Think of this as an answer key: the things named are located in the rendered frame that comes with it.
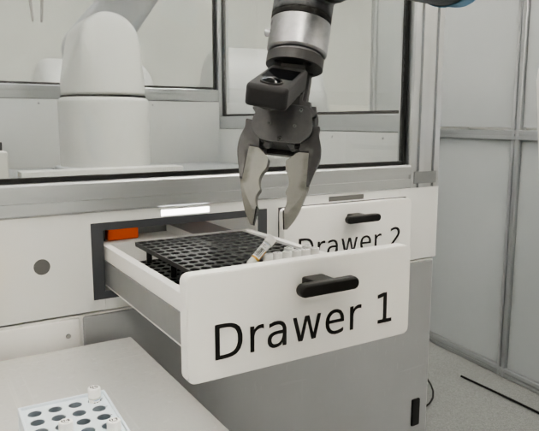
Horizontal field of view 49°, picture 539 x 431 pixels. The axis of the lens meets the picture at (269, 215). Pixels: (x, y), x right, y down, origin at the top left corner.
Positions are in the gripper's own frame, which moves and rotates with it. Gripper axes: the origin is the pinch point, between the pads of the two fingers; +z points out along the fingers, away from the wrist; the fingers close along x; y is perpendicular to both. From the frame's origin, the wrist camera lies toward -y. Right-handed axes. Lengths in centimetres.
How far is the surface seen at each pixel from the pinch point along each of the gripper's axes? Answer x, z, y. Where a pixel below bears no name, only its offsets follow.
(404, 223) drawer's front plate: -19, -6, 47
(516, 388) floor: -82, 39, 191
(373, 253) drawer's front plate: -12.5, 2.7, 0.6
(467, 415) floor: -60, 48, 167
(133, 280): 16.8, 10.1, 4.9
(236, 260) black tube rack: 4.1, 5.7, 5.6
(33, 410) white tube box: 18.3, 23.1, -12.3
